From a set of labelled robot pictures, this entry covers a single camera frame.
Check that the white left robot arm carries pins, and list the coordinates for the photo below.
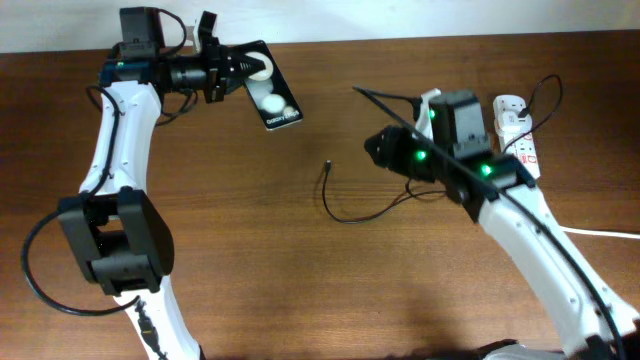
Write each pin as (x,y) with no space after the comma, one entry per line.
(118,238)

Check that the white power strip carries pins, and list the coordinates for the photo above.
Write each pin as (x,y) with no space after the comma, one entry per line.
(523,149)

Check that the black Galaxy smartphone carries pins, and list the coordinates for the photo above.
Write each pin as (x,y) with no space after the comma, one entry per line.
(268,89)

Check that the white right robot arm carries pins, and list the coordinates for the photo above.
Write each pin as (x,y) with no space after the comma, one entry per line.
(447,143)

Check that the white USB charger adapter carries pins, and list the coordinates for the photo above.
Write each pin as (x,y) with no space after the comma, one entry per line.
(508,122)

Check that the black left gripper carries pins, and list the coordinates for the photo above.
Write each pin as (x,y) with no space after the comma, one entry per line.
(217,61)

